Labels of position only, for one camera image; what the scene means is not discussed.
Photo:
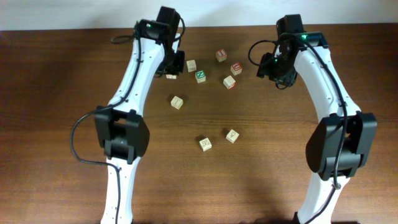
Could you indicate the wooden block number four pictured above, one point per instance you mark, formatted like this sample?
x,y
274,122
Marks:
x,y
176,102

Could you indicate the wooden block green N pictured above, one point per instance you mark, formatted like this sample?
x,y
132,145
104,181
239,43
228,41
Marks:
x,y
200,76

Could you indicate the wooden block red U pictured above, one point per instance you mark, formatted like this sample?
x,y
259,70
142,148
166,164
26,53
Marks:
x,y
236,68

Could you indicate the plain wooden block centre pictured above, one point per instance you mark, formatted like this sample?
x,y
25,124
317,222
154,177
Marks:
x,y
191,65

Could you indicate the wooden block pineapple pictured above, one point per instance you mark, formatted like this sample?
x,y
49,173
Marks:
x,y
205,144

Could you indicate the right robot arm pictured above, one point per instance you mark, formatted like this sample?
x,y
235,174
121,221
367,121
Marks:
x,y
341,142

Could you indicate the wooden block blue D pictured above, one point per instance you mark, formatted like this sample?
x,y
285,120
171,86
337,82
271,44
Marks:
x,y
231,135

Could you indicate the wooden block red I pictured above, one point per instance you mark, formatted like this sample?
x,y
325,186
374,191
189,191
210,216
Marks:
x,y
221,55

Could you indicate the wooden block red edge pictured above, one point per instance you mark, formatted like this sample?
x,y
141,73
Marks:
x,y
229,82

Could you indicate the wooden block number five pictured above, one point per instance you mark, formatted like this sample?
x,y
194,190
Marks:
x,y
169,76

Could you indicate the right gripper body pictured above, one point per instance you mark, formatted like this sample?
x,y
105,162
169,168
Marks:
x,y
285,78

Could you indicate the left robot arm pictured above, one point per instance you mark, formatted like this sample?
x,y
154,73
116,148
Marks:
x,y
122,133

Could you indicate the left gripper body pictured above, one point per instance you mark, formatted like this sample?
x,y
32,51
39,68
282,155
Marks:
x,y
174,65

